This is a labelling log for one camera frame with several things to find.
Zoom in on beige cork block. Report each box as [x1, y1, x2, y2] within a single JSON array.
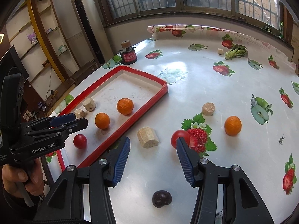
[[73, 109, 86, 119], [137, 126, 159, 148]]

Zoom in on fruit print tablecloth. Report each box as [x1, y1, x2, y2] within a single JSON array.
[[110, 25, 298, 223]]

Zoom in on small beige cork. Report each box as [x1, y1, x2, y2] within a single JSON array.
[[202, 102, 215, 116]]

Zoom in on black television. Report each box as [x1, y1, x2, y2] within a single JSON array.
[[0, 46, 29, 83]]

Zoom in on wooden tv cabinet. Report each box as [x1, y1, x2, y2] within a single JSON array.
[[22, 59, 99, 122]]

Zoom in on black fly toy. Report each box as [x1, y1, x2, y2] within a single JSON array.
[[278, 134, 286, 145]]

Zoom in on dark purple plum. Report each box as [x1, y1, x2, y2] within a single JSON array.
[[152, 190, 172, 208]]

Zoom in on green toy vegetable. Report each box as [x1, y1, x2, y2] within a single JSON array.
[[224, 45, 248, 60]]

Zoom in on tower air conditioner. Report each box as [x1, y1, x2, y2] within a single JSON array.
[[71, 0, 114, 65]]

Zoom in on purple plush toy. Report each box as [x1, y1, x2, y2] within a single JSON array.
[[27, 33, 38, 46]]

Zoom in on large beige cork cylinder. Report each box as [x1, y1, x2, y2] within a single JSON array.
[[82, 98, 96, 112]]

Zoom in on green bottle on sill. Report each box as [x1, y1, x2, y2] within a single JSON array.
[[279, 21, 284, 39]]

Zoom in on cork on jar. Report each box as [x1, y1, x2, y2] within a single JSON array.
[[121, 40, 131, 49]]

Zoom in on red tomato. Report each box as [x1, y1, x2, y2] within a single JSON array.
[[73, 134, 87, 149], [171, 130, 190, 149]]

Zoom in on red black jar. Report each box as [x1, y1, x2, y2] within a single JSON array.
[[120, 46, 137, 65]]

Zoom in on tiny beige cork piece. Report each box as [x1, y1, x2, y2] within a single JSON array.
[[217, 48, 224, 55]]

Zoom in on window frames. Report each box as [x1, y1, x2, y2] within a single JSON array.
[[98, 0, 292, 32]]

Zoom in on person's left hand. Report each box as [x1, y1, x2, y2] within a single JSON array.
[[2, 159, 45, 198]]

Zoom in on red rimmed white tray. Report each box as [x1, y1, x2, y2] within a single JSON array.
[[57, 66, 168, 170]]

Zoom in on orange mandarin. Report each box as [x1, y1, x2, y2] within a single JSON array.
[[224, 116, 242, 136], [117, 98, 134, 115], [95, 112, 110, 130]]

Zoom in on wall shelf unit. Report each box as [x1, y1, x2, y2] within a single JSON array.
[[6, 0, 80, 98]]

